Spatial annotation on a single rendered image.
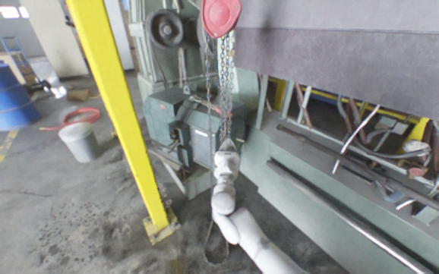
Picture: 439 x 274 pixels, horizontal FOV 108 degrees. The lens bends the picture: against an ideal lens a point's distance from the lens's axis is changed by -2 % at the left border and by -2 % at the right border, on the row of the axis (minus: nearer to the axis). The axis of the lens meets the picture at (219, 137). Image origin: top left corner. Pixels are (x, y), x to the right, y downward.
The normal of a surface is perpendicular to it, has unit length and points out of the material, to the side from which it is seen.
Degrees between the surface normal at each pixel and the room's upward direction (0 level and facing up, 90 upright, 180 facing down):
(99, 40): 90
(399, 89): 90
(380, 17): 78
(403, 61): 90
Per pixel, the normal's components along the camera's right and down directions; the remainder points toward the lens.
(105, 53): 0.59, 0.44
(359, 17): -0.79, 0.14
